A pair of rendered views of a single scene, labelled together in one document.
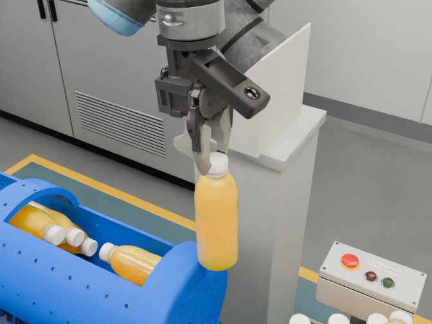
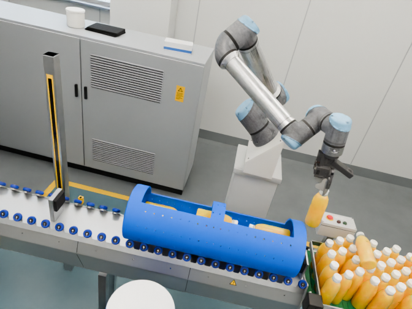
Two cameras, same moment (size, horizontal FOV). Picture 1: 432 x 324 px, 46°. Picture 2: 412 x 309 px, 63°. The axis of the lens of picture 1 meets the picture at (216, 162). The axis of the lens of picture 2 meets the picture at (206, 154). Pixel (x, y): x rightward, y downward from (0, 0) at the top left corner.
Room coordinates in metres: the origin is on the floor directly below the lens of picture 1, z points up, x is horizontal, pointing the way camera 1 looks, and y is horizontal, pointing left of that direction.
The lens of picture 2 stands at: (-0.22, 1.09, 2.34)
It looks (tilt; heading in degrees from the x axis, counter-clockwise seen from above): 33 degrees down; 333
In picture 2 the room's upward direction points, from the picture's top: 12 degrees clockwise
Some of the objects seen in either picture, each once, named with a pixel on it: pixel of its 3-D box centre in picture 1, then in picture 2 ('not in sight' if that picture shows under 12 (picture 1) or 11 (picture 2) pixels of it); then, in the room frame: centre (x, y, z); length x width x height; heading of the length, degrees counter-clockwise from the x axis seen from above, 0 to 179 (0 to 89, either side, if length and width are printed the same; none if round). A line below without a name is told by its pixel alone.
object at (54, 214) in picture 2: not in sight; (57, 205); (1.23, 1.15, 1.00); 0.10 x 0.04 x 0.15; 151
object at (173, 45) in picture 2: not in sight; (178, 45); (2.55, 0.13, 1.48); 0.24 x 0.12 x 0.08; 67
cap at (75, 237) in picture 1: (74, 236); not in sight; (0.82, 0.32, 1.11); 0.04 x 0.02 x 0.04; 151
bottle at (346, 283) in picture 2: not in sight; (340, 287); (0.40, -0.12, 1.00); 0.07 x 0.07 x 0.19
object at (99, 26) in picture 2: not in sight; (105, 29); (2.97, 0.69, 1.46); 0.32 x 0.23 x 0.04; 59
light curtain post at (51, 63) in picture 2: not in sight; (62, 183); (1.60, 1.13, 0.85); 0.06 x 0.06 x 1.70; 61
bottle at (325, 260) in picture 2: not in sight; (324, 266); (0.53, -0.12, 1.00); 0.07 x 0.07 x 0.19
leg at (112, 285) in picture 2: not in sight; (111, 284); (1.15, 0.87, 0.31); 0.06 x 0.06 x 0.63; 61
